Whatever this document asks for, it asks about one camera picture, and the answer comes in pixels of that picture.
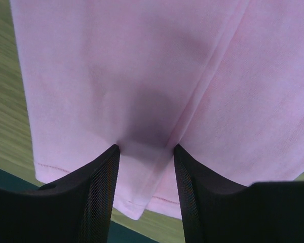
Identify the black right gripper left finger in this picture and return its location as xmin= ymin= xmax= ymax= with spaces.
xmin=0 ymin=145 xmax=120 ymax=242

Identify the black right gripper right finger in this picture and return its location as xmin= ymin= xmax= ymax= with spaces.
xmin=174 ymin=145 xmax=304 ymax=242

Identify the light pink t-shirt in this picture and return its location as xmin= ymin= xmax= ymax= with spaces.
xmin=11 ymin=1 xmax=304 ymax=220

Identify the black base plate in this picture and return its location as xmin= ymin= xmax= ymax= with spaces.
xmin=0 ymin=164 xmax=183 ymax=243

